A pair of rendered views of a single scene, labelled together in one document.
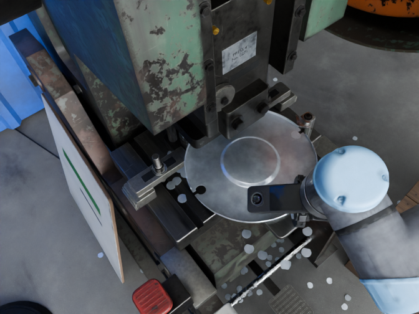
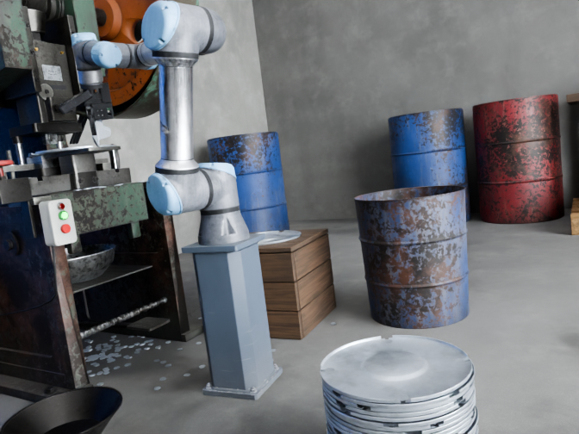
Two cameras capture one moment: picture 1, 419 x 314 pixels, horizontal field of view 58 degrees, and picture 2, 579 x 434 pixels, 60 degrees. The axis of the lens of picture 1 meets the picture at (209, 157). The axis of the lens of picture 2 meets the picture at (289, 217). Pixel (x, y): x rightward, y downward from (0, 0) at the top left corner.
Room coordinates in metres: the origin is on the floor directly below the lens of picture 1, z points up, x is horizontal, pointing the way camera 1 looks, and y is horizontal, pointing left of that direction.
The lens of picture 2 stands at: (-1.52, 0.03, 0.67)
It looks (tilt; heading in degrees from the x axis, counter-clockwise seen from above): 7 degrees down; 334
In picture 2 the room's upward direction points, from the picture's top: 7 degrees counter-clockwise
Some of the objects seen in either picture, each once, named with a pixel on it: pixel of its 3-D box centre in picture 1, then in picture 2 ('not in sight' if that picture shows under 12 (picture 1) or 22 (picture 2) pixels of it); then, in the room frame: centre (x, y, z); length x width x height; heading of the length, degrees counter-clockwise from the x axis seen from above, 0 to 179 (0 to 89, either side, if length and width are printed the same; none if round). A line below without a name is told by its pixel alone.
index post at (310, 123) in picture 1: (305, 128); (114, 156); (0.52, -0.23, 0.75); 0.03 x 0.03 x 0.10; 33
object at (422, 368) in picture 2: not in sight; (393, 364); (-0.76, -0.52, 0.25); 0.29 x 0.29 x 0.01
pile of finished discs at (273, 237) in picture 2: not in sight; (266, 238); (0.34, -0.75, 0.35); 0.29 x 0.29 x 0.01
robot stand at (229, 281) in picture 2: not in sight; (233, 313); (-0.11, -0.42, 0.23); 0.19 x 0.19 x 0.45; 40
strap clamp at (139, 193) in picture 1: (156, 171); (8, 165); (0.44, 0.12, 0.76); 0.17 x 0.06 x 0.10; 123
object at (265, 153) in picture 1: (250, 160); (73, 151); (0.43, -0.09, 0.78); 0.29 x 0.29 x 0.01
